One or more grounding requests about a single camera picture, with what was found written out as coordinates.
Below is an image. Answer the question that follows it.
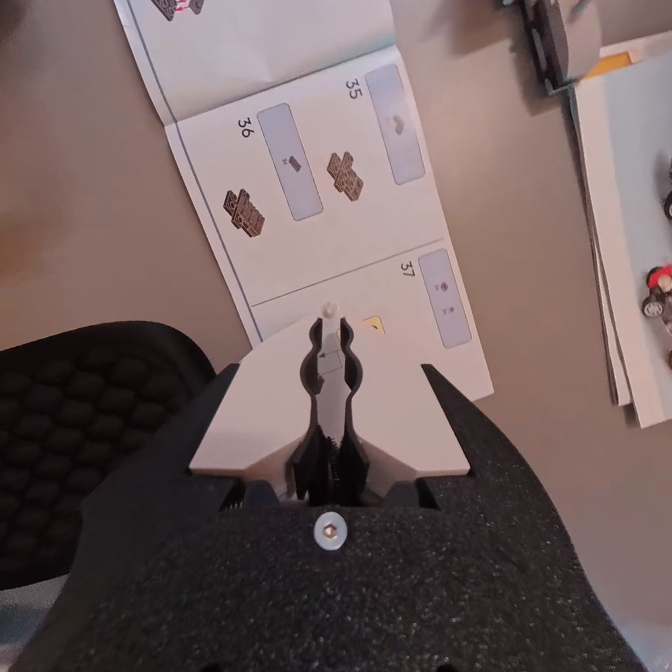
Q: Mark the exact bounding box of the lego truck model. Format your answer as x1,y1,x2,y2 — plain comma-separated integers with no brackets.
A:
496,0,602,96

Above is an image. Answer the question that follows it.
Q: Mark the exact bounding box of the closed lego instruction booklet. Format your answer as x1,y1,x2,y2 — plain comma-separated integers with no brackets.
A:
569,31,672,428

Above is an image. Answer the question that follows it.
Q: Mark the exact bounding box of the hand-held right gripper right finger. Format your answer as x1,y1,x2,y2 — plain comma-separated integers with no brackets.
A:
340,316,470,498

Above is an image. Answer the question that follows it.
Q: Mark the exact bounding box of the black padded wrist rest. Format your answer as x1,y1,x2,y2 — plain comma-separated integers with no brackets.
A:
0,320,218,591

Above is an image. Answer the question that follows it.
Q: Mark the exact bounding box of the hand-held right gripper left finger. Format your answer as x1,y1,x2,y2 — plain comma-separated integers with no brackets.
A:
189,316,323,499

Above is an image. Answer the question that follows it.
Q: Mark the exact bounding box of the open lego instruction booklet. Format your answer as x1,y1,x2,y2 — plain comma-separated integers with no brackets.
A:
113,0,495,400

